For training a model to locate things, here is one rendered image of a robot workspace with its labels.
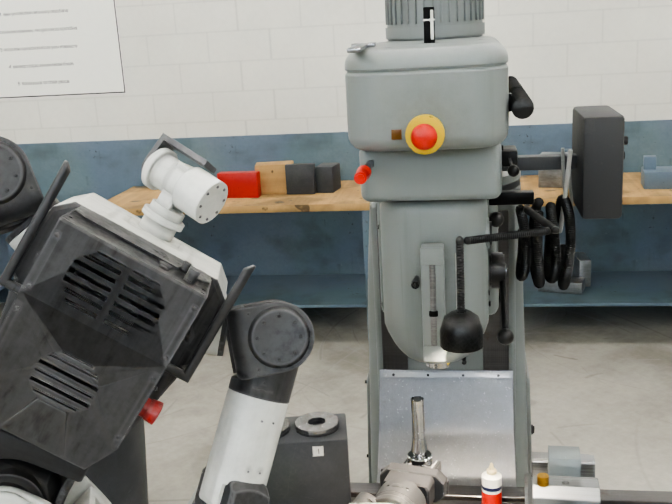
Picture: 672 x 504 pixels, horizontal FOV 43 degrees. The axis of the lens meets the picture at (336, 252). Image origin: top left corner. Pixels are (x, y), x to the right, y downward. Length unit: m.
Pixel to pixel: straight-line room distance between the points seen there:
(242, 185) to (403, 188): 4.02
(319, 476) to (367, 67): 0.84
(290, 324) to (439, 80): 0.45
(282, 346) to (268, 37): 4.84
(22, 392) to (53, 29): 5.38
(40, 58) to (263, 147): 1.69
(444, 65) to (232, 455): 0.65
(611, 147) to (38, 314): 1.17
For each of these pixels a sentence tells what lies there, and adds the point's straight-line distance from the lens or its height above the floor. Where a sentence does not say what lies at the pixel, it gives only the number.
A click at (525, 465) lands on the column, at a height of 0.84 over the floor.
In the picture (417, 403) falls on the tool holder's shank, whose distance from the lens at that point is 1.57.
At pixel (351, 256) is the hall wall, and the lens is 6.03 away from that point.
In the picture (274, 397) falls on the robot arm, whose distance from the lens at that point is 1.22.
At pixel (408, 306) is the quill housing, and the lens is 1.56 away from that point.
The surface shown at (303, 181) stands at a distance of 5.43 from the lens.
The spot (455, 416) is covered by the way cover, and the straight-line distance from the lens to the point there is 2.10.
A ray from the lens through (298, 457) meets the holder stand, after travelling 1.75.
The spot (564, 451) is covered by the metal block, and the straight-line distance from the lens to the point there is 1.79.
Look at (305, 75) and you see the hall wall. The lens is 5.88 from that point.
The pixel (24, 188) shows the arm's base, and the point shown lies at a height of 1.75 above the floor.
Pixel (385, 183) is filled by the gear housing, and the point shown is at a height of 1.66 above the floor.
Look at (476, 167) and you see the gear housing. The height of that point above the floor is 1.69.
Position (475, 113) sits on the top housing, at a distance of 1.35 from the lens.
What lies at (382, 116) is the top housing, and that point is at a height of 1.79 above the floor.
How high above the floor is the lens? 1.94
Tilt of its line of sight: 15 degrees down
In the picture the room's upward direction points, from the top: 3 degrees counter-clockwise
